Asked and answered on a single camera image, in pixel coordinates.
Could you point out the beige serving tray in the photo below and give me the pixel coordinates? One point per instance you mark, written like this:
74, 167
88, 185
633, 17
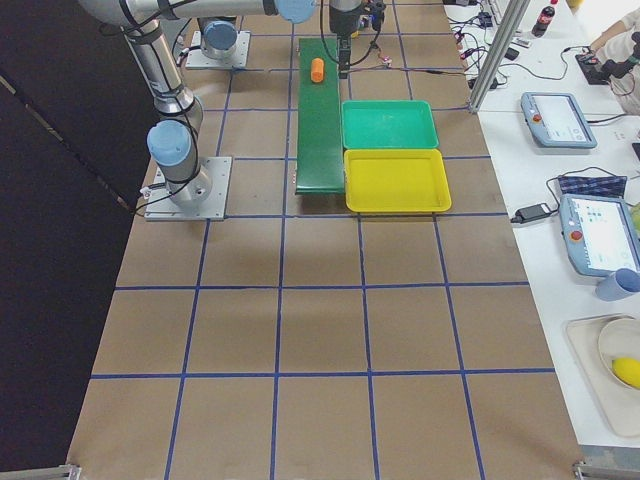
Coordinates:
596, 342

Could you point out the aluminium frame post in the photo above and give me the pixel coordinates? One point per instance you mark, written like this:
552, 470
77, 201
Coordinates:
513, 15

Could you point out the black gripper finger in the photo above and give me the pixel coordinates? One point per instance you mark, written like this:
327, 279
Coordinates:
344, 56

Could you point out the green plastic tray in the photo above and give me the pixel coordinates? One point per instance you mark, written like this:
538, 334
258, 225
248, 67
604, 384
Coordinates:
388, 124

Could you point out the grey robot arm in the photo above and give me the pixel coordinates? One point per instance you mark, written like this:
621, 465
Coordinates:
221, 32
173, 141

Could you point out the blue plastic cup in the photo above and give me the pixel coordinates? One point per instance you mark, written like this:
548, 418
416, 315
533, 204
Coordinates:
619, 285

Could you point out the yellow lemon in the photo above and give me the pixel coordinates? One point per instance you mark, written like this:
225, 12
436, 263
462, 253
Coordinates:
627, 370

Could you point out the yellow plastic tray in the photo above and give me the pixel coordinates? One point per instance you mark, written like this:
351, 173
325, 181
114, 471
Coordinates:
396, 181

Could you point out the green conveyor belt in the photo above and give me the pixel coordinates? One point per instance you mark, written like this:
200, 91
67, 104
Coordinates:
319, 137

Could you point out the plain orange cylinder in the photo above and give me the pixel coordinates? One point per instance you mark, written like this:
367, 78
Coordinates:
317, 70

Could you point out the cola bottle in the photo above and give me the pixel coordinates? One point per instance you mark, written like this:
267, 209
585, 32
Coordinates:
544, 19

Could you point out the grey teach pendant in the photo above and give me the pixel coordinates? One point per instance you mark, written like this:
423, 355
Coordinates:
599, 234
555, 120

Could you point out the black power adapter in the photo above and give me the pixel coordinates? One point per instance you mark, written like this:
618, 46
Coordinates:
531, 213

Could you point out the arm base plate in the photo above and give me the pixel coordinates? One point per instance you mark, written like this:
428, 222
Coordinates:
205, 57
202, 198

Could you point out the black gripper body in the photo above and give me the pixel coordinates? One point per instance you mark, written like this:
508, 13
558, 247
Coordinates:
342, 23

